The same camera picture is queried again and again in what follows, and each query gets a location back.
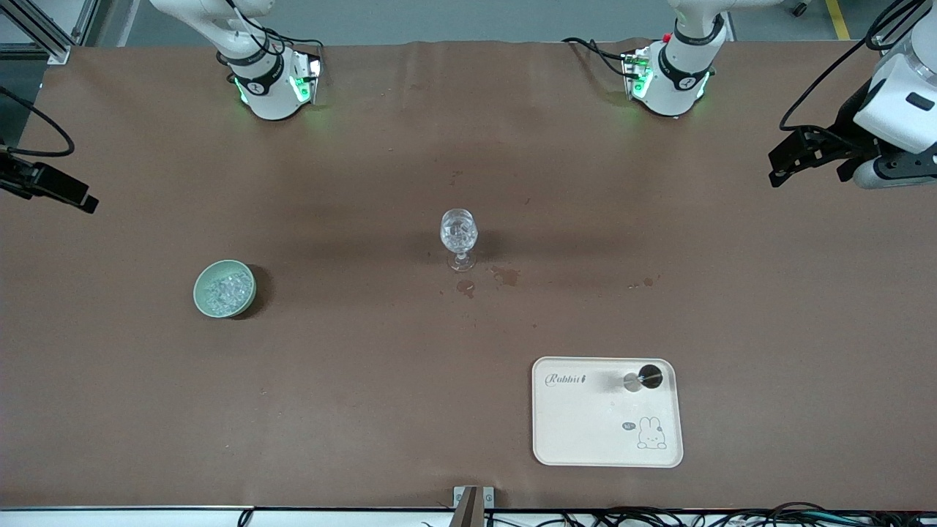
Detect clear ice cubes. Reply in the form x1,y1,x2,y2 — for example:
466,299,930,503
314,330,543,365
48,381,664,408
203,269,250,312

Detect steel double jigger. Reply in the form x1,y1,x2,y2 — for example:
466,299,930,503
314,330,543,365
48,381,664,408
622,364,664,394

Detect clear wine glass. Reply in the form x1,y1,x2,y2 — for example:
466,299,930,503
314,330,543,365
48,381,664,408
439,209,479,273

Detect green ceramic bowl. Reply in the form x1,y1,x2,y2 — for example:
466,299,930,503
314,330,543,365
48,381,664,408
193,259,257,319

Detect cream rabbit print tray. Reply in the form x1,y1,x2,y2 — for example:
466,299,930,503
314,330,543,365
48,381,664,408
532,356,684,468

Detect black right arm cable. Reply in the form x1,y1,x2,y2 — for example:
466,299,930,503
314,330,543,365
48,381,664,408
0,86,76,157

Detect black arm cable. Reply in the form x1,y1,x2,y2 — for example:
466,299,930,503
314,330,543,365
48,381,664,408
779,0,925,134
0,86,76,157

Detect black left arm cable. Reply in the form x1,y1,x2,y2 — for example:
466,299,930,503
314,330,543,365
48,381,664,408
779,0,925,134

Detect aluminium frame profile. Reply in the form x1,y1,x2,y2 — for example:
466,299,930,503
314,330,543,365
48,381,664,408
0,0,97,65

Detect black left base cable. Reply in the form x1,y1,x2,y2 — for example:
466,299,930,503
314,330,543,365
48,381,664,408
562,37,632,78

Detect black base cable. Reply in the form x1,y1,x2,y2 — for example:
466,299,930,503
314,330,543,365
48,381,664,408
562,37,632,78
265,28,324,61

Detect black right base cable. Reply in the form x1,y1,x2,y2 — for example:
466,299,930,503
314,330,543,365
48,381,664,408
265,28,324,61

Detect black cable bundle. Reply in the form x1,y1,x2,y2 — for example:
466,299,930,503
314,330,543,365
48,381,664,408
483,502,937,527

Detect metal table edge bracket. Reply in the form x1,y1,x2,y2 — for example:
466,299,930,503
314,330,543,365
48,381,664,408
453,486,496,527

